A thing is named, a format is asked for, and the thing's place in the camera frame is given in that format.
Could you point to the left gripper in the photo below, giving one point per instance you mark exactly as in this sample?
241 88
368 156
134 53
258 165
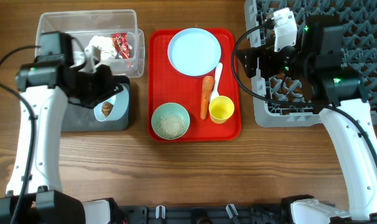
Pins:
109 86

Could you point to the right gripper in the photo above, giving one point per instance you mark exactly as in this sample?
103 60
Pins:
265 55

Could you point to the brown walnut shell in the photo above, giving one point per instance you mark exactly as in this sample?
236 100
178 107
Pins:
106 108

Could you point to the small light blue bowl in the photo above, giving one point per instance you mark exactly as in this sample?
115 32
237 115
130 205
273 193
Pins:
120 104

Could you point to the white tissue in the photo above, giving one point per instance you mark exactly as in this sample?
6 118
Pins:
105 45

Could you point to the red snack wrapper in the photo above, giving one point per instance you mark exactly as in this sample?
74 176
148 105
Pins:
121 46

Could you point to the green bowl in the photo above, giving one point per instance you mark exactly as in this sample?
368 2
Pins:
169 108

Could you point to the white rice pile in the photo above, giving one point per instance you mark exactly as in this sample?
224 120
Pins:
171 126

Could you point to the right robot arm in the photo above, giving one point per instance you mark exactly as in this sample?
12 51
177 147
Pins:
342 100

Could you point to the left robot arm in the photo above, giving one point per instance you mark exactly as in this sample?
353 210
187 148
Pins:
45 88

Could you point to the grey dishwasher rack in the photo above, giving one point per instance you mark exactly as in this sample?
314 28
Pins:
359 20

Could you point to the black plastic tray bin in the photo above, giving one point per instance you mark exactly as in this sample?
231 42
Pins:
78 119

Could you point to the clear plastic bin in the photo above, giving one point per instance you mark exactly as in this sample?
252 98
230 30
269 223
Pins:
83 25

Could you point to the white plastic spoon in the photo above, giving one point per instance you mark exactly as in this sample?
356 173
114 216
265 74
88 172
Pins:
218 71

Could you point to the orange carrot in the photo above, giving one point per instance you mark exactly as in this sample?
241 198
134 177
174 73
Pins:
207 87

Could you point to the yellow plastic cup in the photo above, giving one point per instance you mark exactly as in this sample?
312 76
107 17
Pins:
221 109

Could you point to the large light blue plate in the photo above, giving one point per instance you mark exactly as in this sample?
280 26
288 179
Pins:
194 52

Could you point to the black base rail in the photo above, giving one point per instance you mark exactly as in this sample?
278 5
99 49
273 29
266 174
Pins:
255 214

